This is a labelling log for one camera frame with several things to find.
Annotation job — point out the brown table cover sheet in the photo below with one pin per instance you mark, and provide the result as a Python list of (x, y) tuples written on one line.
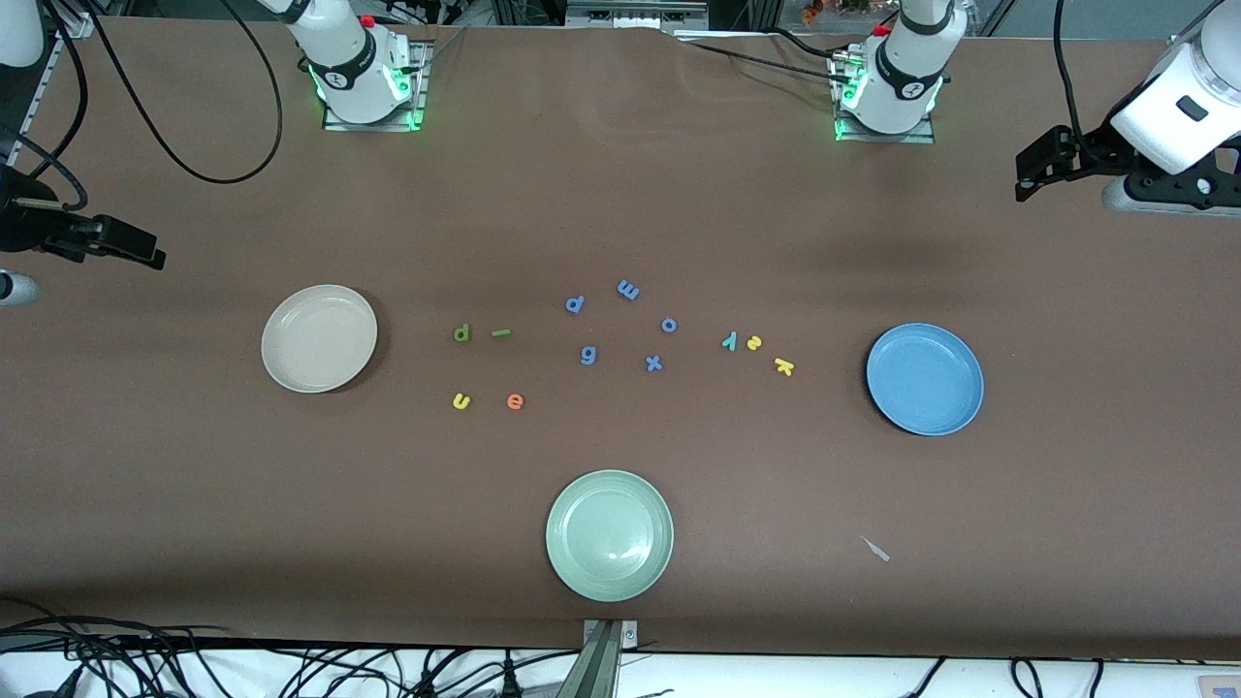
[(620, 194)]

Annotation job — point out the black power plug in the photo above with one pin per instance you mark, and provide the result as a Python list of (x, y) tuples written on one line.
[(507, 683)]

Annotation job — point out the blue letter m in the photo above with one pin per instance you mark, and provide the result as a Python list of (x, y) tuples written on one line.
[(627, 290)]

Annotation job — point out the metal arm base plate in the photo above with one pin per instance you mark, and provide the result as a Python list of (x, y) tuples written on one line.
[(419, 97), (921, 138)]

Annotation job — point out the blue plate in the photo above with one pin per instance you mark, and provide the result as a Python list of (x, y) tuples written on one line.
[(925, 380)]

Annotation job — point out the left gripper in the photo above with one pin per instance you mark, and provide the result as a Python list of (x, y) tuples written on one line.
[(1094, 155)]

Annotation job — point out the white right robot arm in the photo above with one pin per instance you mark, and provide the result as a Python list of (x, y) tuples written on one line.
[(354, 58)]

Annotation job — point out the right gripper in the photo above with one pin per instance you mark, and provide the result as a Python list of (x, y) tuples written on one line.
[(29, 227)]

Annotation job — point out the beige box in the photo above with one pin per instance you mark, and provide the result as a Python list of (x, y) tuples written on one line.
[(1220, 686)]

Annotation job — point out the yellow letter k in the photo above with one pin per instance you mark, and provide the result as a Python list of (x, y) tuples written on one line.
[(783, 366)]

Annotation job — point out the white paper scrap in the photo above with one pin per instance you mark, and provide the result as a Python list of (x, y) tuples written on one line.
[(875, 549)]

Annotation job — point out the aluminium frame rail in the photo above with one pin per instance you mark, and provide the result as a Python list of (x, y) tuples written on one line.
[(1178, 44), (44, 87)]

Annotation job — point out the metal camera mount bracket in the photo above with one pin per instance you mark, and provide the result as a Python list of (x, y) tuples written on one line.
[(606, 669)]

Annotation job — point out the pale green plate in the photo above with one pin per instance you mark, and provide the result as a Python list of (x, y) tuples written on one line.
[(609, 535)]

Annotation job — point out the silver metal box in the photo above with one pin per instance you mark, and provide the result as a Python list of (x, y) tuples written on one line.
[(635, 15)]

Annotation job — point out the orange object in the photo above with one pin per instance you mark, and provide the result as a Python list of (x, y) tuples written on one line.
[(812, 10)]

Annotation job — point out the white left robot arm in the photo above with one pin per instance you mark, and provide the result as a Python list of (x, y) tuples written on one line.
[(902, 68)]

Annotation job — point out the beige brown plate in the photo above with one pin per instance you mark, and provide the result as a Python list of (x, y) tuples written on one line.
[(319, 339)]

